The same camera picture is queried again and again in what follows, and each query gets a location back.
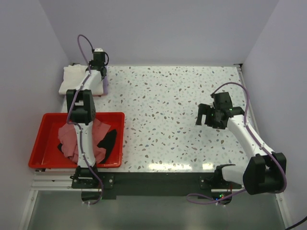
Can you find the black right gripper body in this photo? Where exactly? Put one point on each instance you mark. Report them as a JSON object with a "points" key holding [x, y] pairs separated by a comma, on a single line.
{"points": [[218, 124]]}

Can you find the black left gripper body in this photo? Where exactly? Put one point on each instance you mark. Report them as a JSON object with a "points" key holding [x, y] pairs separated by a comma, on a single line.
{"points": [[91, 63]]}

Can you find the white t-shirt red print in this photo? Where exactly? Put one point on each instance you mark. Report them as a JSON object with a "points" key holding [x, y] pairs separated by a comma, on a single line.
{"points": [[72, 77]]}

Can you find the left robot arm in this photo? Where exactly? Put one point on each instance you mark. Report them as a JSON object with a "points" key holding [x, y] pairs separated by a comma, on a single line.
{"points": [[81, 114]]}

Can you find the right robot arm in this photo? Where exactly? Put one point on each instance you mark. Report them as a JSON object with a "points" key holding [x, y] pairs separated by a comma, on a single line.
{"points": [[265, 170]]}

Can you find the folded purple t-shirt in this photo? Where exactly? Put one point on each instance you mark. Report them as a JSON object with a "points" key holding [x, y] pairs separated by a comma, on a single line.
{"points": [[105, 81]]}

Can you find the pink t-shirt in bin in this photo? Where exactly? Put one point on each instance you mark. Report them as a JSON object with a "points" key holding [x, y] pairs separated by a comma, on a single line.
{"points": [[68, 141]]}

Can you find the black garment in bin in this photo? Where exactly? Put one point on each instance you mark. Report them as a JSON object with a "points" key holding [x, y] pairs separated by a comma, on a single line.
{"points": [[108, 142]]}

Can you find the red plastic bin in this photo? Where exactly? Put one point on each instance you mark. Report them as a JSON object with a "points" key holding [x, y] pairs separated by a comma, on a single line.
{"points": [[46, 155]]}

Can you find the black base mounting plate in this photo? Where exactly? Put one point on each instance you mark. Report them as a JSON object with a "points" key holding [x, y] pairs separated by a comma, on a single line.
{"points": [[113, 194]]}

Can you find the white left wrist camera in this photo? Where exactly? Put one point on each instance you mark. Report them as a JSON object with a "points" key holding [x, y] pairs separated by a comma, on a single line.
{"points": [[98, 50]]}

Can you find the aluminium frame rail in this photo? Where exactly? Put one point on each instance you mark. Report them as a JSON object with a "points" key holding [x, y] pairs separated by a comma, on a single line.
{"points": [[48, 182]]}

